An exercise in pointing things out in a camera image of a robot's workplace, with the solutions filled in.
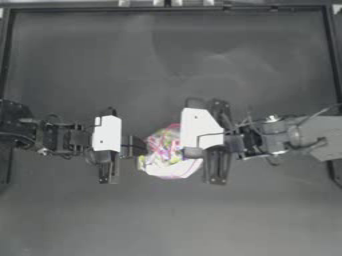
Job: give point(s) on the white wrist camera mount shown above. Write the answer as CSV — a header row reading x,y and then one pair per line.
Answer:
x,y
107,133
198,125

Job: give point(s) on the light grey bracket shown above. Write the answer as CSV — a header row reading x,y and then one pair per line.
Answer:
x,y
158,2
209,2
123,2
176,2

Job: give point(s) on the black table frame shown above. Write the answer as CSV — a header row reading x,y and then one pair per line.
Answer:
x,y
67,7

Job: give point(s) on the clear bag with pink zip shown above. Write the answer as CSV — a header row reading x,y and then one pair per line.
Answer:
x,y
171,171

